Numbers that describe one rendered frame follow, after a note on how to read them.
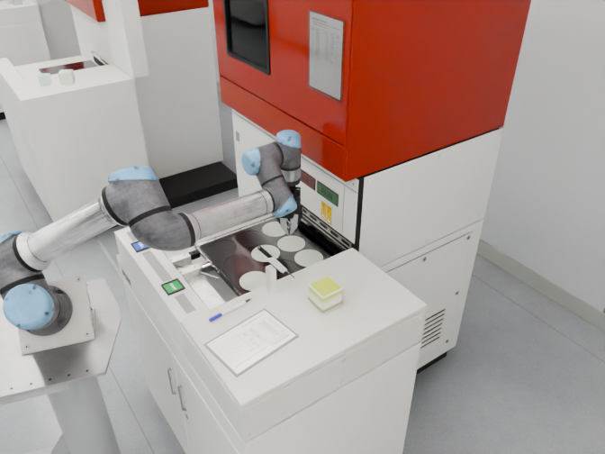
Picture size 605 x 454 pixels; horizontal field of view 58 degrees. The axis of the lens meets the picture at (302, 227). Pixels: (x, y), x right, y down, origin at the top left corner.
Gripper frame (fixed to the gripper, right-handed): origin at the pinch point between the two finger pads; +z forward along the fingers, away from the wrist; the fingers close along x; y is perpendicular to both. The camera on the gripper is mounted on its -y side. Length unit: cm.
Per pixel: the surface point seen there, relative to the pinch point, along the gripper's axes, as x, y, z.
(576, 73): -127, 103, -23
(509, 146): -112, 123, 24
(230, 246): 21.3, 4.1, 9.4
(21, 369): 74, -48, 18
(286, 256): 0.8, -1.0, 9.2
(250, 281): 11.7, -15.0, 9.3
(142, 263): 46.3, -14.7, 3.5
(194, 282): 30.4, -13.9, 11.4
